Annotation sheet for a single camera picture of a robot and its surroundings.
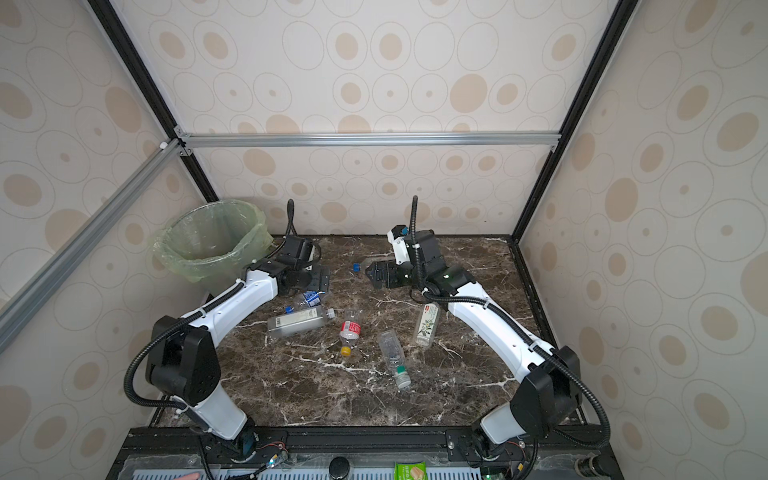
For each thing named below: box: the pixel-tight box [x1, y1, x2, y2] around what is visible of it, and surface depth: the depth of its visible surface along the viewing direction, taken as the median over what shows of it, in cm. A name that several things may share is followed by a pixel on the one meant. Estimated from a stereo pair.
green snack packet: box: [394, 460, 427, 480], surface depth 71 cm
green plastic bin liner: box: [153, 200, 274, 282], surface depth 89 cm
